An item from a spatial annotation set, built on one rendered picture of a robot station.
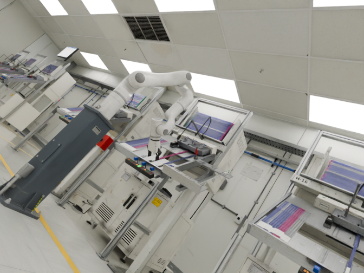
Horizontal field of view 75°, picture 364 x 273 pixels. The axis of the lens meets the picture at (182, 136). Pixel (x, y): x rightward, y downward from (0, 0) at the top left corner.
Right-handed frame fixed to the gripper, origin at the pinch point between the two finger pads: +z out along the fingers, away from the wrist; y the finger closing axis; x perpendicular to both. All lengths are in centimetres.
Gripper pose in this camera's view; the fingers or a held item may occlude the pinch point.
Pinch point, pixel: (153, 157)
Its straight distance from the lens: 188.8
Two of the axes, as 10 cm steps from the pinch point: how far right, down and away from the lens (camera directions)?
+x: 6.8, -1.4, 7.2
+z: -1.3, 9.4, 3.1
